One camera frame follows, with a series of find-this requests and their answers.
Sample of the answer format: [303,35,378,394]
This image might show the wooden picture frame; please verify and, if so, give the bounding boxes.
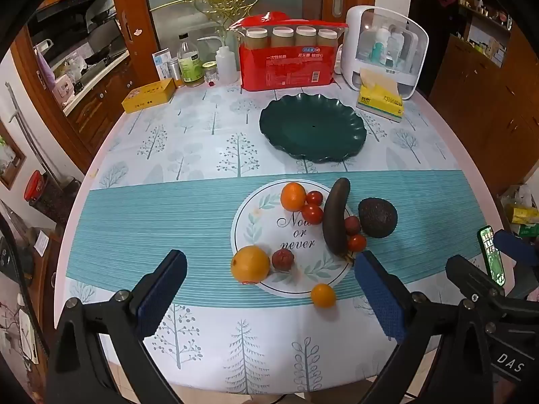
[0,121,27,191]

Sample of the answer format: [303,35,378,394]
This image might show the dark avocado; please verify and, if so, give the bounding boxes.
[358,197,399,239]

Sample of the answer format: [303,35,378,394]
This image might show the red paper cup package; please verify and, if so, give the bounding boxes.
[238,14,350,92]

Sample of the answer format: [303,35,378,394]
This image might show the glass bottle green label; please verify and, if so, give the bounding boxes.
[177,34,205,88]

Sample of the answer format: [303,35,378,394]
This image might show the white squeeze bottle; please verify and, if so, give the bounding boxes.
[196,36,239,85]

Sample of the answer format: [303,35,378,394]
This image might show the white storage box clear door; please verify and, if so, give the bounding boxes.
[339,5,429,101]

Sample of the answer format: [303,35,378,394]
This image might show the dark overripe banana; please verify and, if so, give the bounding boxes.
[322,177,355,259]

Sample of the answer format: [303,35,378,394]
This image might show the yellow tissue pack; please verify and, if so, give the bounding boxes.
[356,69,405,124]

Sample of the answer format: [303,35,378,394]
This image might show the dark green scalloped plate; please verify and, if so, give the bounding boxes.
[259,95,367,163]

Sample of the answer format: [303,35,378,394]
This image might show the orange tangerine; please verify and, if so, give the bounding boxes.
[280,182,307,211]

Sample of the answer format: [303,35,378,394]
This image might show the small green lit screen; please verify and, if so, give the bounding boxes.
[477,225,507,288]

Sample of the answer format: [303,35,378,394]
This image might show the large orange with sticker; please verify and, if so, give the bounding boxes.
[230,245,271,284]

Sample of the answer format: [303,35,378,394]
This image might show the black wok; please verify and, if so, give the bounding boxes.
[83,45,114,65]

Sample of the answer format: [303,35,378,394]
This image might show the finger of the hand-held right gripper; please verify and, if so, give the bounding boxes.
[494,231,539,267]
[445,255,506,300]

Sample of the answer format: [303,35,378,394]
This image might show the teal bottle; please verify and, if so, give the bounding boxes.
[370,27,389,65]

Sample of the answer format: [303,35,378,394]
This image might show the range hood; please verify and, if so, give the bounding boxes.
[29,0,127,57]

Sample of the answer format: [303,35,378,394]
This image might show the wooden cabinet with shelves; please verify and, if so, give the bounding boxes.
[429,0,539,196]

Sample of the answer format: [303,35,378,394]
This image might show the pink container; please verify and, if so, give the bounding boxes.
[54,73,73,98]

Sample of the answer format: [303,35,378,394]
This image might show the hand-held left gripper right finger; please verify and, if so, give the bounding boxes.
[354,250,493,404]

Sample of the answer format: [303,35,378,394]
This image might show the small orange kumquat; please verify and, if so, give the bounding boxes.
[311,283,337,309]

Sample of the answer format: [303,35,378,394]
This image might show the green and yellow boxes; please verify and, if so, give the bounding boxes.
[503,203,539,237]

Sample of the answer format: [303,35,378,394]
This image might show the red container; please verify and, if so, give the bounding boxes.
[24,170,45,202]

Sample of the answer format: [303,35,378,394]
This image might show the white and blue small box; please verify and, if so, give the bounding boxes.
[152,48,173,80]

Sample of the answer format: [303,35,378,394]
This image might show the yellow cardboard box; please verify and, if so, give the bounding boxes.
[122,78,177,114]

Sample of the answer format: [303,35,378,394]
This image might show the small glass jar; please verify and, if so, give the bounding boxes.
[202,62,220,87]

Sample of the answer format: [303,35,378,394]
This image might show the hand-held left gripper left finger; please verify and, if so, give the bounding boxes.
[51,249,188,404]

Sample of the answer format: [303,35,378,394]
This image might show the wooden kitchen base cabinet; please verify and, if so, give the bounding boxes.
[63,57,136,154]

